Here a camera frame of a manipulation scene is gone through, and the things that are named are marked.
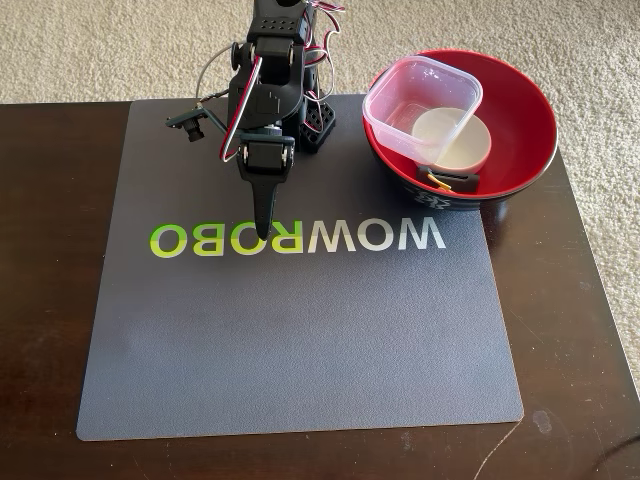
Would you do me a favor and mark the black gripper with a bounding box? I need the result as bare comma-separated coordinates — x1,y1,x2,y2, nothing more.
235,132,296,240

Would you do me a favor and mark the clear plastic food container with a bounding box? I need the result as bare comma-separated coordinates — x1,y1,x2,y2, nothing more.
362,55,485,166

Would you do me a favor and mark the black dumbbell-shaped block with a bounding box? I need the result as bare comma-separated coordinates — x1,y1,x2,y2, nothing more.
415,167,481,195

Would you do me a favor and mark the small white bowl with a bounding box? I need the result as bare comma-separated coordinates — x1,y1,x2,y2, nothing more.
410,107,493,174

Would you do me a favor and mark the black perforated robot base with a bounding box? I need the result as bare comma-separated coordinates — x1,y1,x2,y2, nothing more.
298,99,337,154

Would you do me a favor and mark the red bowl with black outside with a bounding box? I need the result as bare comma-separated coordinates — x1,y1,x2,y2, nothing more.
362,48,559,213

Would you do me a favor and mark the grey mat with WOWROBO print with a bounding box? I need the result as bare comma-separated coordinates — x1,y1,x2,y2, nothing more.
75,93,525,443

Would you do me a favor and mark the red white black servo wire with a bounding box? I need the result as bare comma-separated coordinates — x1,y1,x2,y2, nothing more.
219,54,264,164
304,0,346,101

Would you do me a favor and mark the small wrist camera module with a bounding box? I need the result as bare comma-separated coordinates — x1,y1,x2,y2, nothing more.
165,107,209,144

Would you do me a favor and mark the thin camera cable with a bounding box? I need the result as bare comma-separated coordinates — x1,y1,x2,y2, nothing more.
193,47,236,106

